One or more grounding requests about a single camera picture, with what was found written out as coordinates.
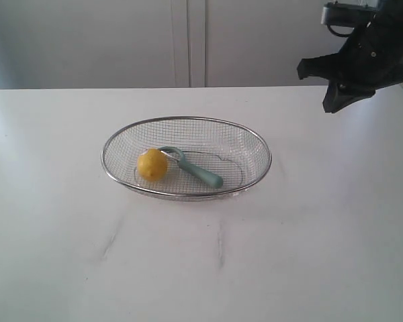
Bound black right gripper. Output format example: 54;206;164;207
297;13;403;113

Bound green handled peeler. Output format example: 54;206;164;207
159;146;224;189

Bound yellow lemon with sticker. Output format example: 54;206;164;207
137;148;168;182

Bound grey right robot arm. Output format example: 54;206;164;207
297;0;403;113

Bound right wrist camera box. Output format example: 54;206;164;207
321;1;378;38

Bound oval metal wire basket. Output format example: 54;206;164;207
101;116;272;201

